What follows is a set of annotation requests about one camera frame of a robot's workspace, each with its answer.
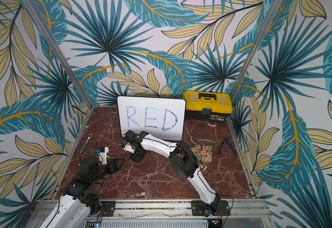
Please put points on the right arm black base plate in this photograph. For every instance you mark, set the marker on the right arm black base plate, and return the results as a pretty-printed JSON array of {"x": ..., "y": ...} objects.
[{"x": 200, "y": 208}]

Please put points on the wooden letter block J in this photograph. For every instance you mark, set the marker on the wooden letter block J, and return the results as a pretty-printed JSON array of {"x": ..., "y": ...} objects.
[{"x": 203, "y": 167}]

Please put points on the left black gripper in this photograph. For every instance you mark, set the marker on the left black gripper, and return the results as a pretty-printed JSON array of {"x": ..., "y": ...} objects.
[{"x": 117, "y": 167}]

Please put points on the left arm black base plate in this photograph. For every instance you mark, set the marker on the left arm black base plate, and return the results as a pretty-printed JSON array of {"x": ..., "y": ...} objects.
[{"x": 106, "y": 208}]

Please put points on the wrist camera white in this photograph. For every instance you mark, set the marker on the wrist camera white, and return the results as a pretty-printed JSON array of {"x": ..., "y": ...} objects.
[
  {"x": 102, "y": 154},
  {"x": 127, "y": 147}
]

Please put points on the yellow black toolbox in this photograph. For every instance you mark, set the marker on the yellow black toolbox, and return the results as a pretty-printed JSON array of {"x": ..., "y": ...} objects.
[{"x": 207, "y": 106}]

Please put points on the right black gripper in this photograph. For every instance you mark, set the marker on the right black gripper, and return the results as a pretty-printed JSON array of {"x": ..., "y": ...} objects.
[{"x": 137, "y": 151}]

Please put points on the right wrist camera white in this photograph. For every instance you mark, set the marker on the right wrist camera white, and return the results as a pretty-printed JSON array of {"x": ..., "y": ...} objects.
[{"x": 127, "y": 147}]

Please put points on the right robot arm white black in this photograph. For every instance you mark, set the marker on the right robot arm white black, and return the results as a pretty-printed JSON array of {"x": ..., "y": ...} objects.
[{"x": 182, "y": 159}]

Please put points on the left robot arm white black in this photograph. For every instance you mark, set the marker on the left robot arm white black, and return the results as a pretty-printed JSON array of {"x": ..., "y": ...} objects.
[{"x": 77, "y": 201}]

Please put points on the white dry-erase board RED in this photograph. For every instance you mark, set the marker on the white dry-erase board RED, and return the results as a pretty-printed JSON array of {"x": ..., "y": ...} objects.
[{"x": 163, "y": 118}]

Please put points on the teal handled ratchet wrench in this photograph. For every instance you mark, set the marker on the teal handled ratchet wrench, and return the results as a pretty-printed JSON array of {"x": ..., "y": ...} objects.
[{"x": 83, "y": 148}]

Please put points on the aluminium front rail frame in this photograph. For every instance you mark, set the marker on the aluminium front rail frame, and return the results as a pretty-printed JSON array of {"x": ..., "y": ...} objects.
[{"x": 177, "y": 213}]

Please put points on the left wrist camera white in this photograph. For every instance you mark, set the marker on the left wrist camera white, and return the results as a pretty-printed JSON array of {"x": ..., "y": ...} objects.
[{"x": 102, "y": 154}]

